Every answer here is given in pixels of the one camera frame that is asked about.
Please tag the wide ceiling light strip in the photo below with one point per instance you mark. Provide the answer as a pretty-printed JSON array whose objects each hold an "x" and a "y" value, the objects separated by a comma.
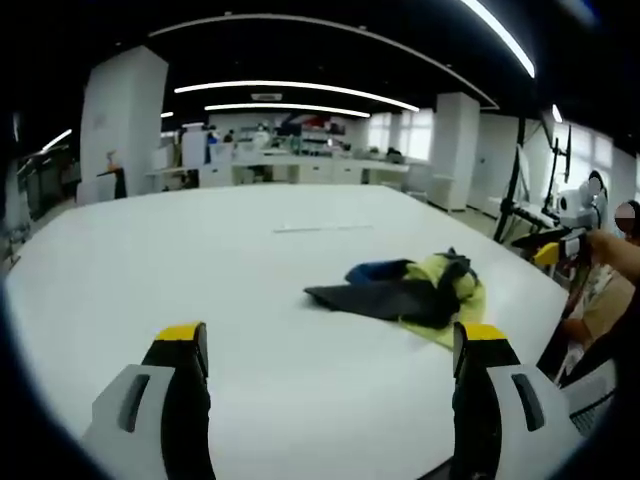
[{"x": 502, "y": 35}]

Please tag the black stand with orange object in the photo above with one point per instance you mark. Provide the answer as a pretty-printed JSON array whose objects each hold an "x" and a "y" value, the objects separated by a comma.
[{"x": 114, "y": 177}]

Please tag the tall white cabinet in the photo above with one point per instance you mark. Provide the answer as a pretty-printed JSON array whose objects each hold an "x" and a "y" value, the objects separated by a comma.
[{"x": 195, "y": 149}]

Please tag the dark yellow and blue garment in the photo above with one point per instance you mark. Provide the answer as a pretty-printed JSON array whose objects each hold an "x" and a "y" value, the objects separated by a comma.
[{"x": 400, "y": 295}]

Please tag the short ceiling light strip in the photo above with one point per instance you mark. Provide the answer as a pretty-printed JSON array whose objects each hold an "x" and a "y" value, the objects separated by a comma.
[{"x": 287, "y": 108}]

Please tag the long white workbench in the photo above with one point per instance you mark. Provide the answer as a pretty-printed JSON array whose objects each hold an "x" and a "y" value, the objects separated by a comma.
[{"x": 320, "y": 167}]

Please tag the black tripod stand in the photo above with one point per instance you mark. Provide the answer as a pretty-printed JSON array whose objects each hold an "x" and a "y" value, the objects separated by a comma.
[{"x": 511, "y": 200}]

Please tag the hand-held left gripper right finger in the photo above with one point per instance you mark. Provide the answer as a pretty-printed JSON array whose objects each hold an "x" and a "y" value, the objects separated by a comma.
[{"x": 520, "y": 400}]

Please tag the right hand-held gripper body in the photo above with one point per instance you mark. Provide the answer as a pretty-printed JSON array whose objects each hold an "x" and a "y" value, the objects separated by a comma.
[{"x": 577, "y": 210}]

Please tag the long ceiling light strip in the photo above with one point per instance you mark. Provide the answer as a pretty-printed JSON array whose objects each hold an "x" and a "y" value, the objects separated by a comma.
[{"x": 300, "y": 88}]

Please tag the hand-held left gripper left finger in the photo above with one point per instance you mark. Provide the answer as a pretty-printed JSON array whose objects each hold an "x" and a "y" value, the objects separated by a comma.
[{"x": 125, "y": 400}]

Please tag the person at table edge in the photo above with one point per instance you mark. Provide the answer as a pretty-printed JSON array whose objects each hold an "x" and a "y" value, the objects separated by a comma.
[{"x": 607, "y": 305}]

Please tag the person's right hand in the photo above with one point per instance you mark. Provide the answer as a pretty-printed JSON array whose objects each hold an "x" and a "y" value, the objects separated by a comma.
[{"x": 600, "y": 245}]

